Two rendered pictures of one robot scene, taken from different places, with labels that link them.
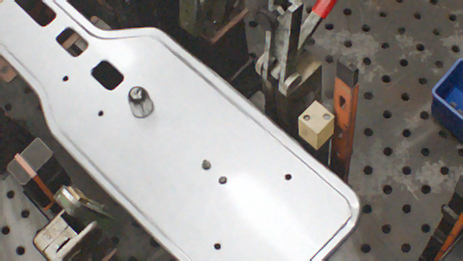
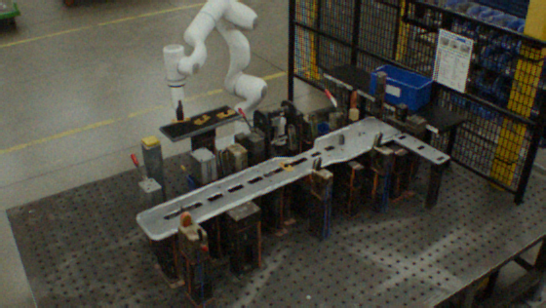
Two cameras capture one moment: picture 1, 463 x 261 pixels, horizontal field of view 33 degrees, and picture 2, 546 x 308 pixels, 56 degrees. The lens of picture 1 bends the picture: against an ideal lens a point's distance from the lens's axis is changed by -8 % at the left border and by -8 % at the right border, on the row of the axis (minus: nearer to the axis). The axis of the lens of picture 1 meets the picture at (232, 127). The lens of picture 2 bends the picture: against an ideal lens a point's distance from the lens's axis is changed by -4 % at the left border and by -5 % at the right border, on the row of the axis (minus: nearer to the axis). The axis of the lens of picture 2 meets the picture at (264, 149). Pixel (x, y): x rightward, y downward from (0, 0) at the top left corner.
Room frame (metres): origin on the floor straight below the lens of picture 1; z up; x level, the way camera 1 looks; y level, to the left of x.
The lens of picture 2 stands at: (0.94, 2.33, 2.35)
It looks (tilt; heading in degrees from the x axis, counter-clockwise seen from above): 32 degrees down; 269
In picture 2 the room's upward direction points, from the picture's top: 1 degrees counter-clockwise
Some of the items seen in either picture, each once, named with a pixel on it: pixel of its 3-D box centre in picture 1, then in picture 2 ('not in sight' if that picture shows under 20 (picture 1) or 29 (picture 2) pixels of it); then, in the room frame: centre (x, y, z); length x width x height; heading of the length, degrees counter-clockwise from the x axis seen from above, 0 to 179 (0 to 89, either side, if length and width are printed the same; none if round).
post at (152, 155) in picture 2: not in sight; (156, 184); (1.40, 0.32, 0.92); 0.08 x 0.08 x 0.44; 35
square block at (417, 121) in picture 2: not in sight; (411, 149); (0.12, -0.01, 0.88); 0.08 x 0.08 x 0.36; 35
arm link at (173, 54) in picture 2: not in sight; (175, 61); (1.27, 0.25, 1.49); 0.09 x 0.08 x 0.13; 147
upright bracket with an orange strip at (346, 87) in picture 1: (341, 147); (351, 126); (0.43, -0.14, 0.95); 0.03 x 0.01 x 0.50; 35
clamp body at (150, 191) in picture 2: not in sight; (154, 218); (1.38, 0.51, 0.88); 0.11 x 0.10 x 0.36; 125
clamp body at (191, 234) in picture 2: not in sight; (196, 264); (1.18, 0.80, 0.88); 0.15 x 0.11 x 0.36; 125
